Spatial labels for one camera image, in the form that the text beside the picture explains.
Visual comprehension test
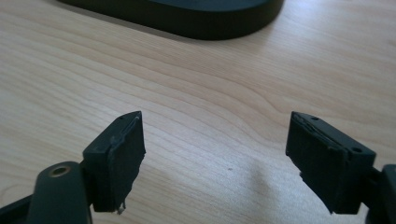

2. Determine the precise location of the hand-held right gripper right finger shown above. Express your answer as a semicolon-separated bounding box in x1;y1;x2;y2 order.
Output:
285;111;377;216

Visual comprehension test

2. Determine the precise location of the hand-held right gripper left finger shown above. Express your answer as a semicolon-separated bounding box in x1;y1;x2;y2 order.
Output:
81;110;147;216

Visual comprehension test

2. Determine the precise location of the black oval tray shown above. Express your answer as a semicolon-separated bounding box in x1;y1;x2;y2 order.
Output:
56;0;285;41

